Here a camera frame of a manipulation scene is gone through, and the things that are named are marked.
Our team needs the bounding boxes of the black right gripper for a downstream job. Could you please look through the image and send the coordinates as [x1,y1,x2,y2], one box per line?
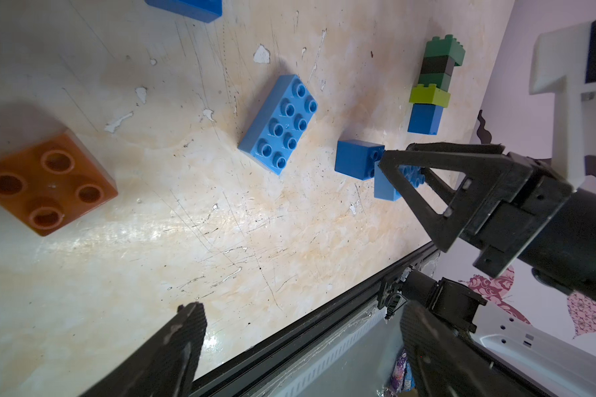
[379,142,574,277]

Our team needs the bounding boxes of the blue small lego brick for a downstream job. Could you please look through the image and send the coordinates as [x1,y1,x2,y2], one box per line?
[334,140,385,180]

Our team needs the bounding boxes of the light blue long lego brick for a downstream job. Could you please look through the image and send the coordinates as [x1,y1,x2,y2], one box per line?
[238,74,319,175]

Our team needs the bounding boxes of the white cable duct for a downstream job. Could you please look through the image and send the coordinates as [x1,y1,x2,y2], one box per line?
[265,309,386,397]

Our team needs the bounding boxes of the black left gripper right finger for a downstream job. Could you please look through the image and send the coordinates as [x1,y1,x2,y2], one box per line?
[400,301,551,396]

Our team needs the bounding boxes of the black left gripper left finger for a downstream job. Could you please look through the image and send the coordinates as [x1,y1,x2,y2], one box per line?
[83,302,207,396]

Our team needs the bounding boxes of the lime green lego brick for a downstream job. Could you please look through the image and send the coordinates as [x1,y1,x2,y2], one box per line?
[409,84,450,109]

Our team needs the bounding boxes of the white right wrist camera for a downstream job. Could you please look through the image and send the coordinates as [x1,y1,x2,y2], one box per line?
[529,20,596,188]

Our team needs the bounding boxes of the brown square lego brick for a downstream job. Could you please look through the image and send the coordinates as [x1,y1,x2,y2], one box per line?
[0,129,119,237]

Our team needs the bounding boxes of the blue square lego brick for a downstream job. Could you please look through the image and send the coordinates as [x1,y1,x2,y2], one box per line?
[145,0,223,23]

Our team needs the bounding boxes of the small dark green lego brick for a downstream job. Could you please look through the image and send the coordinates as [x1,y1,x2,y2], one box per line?
[424,34,465,66]

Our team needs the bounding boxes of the black small lego brick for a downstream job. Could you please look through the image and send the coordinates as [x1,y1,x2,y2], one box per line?
[421,56,455,76]

